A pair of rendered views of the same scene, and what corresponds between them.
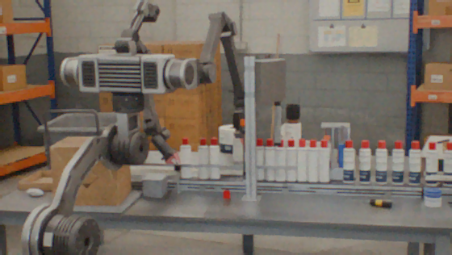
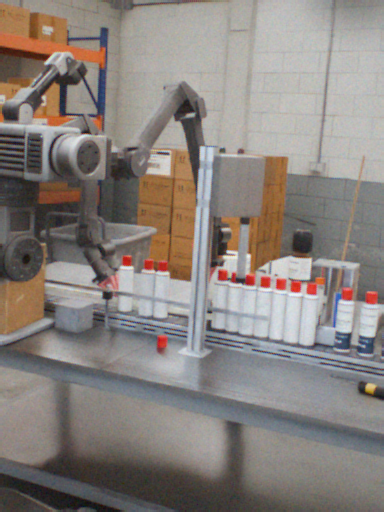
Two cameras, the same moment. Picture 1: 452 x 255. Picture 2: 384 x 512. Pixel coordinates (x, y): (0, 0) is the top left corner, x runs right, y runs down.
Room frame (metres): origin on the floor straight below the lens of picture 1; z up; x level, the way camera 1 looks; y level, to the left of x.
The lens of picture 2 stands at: (0.87, -0.56, 1.53)
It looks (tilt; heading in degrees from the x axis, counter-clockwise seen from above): 10 degrees down; 13
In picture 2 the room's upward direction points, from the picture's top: 4 degrees clockwise
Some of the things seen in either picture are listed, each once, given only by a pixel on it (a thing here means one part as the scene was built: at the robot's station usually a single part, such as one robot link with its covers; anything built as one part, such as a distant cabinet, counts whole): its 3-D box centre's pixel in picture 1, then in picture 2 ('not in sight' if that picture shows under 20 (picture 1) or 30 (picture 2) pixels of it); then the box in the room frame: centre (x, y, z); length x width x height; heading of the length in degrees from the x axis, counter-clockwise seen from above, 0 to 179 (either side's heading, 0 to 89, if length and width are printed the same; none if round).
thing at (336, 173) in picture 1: (335, 151); (331, 302); (3.18, -0.53, 1.01); 0.14 x 0.13 x 0.26; 79
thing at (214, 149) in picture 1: (214, 158); (161, 289); (3.21, 0.06, 0.98); 0.05 x 0.05 x 0.20
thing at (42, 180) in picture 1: (57, 180); not in sight; (3.36, 0.88, 0.85); 0.30 x 0.26 x 0.04; 79
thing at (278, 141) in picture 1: (278, 123); (242, 249); (3.04, -0.24, 1.18); 0.04 x 0.04 x 0.21
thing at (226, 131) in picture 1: (236, 140); (226, 270); (3.84, -0.06, 0.95); 0.20 x 0.20 x 0.14
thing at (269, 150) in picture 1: (269, 160); (234, 301); (3.15, -0.21, 0.98); 0.05 x 0.05 x 0.20
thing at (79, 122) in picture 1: (87, 156); (98, 273); (5.65, 1.21, 0.48); 0.89 x 0.63 x 0.96; 176
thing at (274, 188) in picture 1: (247, 185); (200, 332); (3.17, -0.10, 0.85); 1.65 x 0.11 x 0.05; 79
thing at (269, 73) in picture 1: (265, 80); (232, 185); (3.07, -0.19, 1.38); 0.17 x 0.10 x 0.19; 134
